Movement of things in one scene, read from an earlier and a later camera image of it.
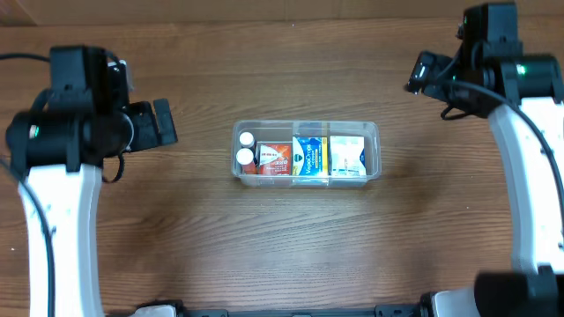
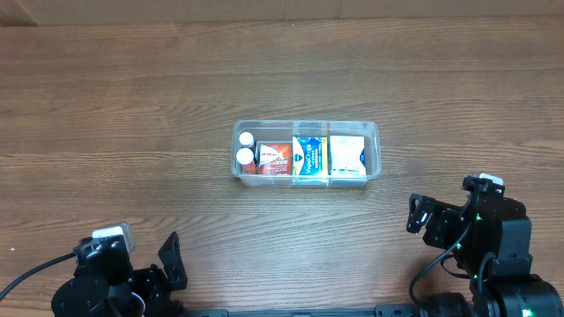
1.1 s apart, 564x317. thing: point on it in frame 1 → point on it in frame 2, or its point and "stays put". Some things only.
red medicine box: (274, 158) stays put
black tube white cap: (247, 140) stays put
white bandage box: (347, 156) stays put
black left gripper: (147, 125) → (155, 276)
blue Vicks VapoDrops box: (310, 156) stays put
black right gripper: (431, 66) → (439, 218)
